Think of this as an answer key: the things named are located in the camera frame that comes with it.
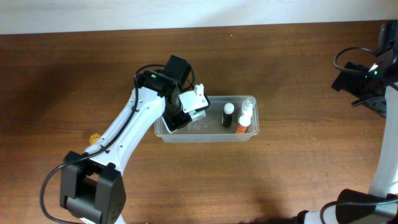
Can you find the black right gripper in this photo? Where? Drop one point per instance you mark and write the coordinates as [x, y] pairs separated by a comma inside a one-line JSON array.
[[344, 80]]

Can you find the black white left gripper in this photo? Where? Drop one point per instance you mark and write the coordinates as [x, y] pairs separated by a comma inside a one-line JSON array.
[[177, 120]]

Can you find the dark bottle white cap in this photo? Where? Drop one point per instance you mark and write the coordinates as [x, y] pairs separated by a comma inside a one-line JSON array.
[[227, 115]]

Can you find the orange bottle white cap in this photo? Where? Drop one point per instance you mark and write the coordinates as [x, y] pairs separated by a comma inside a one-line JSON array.
[[243, 123]]

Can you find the white dropper bottle clear cap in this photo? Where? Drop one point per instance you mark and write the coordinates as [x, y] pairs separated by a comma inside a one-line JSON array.
[[247, 107]]

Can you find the white Panadol box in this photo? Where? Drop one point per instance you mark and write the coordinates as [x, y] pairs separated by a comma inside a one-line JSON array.
[[196, 115]]

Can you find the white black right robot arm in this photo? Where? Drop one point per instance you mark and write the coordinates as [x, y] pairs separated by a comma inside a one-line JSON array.
[[379, 205]]

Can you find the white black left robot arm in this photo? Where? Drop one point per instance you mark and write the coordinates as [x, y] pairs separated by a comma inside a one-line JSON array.
[[92, 187]]

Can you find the clear plastic container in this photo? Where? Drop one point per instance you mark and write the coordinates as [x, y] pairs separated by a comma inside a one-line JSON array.
[[210, 128]]

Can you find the gold lid small jar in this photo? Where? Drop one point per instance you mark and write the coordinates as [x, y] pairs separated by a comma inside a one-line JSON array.
[[93, 138]]

